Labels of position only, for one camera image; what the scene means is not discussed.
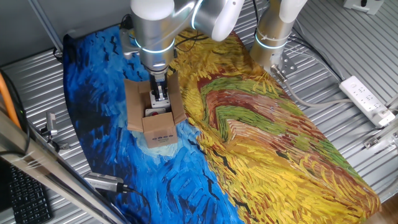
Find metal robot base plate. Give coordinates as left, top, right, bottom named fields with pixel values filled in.
left=269, top=51, right=299, bottom=82

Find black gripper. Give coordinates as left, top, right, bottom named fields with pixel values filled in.
left=148, top=68, right=170, bottom=103

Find brown cardboard box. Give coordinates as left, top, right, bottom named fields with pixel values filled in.
left=123, top=72, right=187, bottom=149

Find aluminium frame bar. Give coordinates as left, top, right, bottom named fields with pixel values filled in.
left=0, top=110, right=127, bottom=224

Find Van Gogh wheatfield print cloth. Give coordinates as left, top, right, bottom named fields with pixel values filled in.
left=63, top=24, right=382, bottom=224

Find metal corner bracket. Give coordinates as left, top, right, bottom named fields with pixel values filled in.
left=362, top=123, right=398, bottom=149

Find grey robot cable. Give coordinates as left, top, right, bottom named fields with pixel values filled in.
left=270, top=64, right=354, bottom=109

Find grey diagonal rail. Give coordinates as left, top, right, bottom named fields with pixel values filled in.
left=27, top=0, right=65, bottom=54

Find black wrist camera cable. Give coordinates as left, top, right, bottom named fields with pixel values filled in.
left=169, top=30, right=210, bottom=53

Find orange cable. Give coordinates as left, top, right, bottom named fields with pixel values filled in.
left=0, top=72, right=22, bottom=129

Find white power strip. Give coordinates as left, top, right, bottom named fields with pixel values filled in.
left=338, top=75, right=396, bottom=128

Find black keyboard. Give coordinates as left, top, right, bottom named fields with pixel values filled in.
left=6, top=164, right=54, bottom=224

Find black robot power cables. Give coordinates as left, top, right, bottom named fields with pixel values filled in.
left=289, top=18, right=346, bottom=83

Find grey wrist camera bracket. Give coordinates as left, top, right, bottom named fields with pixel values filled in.
left=119, top=14, right=147, bottom=60

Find silver ridged camera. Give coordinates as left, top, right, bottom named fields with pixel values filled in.
left=83, top=172, right=131, bottom=194

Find white push-button switch box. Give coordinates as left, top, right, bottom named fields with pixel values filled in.
left=144, top=90, right=171, bottom=118

